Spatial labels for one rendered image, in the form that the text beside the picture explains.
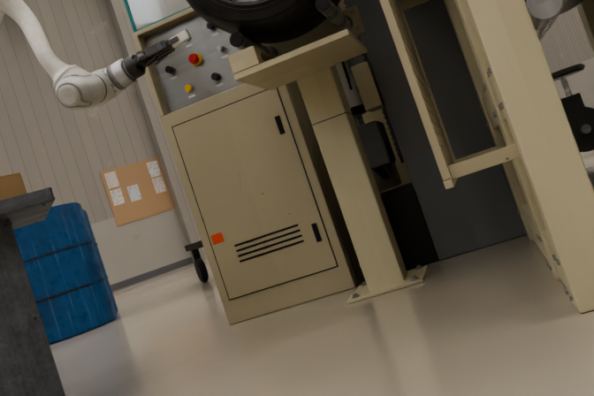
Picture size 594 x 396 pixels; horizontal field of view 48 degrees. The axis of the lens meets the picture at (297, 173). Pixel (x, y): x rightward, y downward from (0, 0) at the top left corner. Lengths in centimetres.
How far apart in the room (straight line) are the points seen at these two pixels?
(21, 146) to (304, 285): 1071
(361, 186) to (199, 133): 77
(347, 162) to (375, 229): 25
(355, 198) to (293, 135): 44
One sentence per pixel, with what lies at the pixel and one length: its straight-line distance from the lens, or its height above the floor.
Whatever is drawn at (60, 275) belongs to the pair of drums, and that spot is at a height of 45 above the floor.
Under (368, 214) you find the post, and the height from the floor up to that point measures 26.
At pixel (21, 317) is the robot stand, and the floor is 32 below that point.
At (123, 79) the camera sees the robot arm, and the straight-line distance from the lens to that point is 225.
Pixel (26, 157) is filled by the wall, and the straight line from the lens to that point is 1297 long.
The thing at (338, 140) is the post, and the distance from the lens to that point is 229.
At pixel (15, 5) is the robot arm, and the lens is 241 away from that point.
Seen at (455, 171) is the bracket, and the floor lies 33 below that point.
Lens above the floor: 36
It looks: 3 degrees up
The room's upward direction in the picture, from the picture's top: 19 degrees counter-clockwise
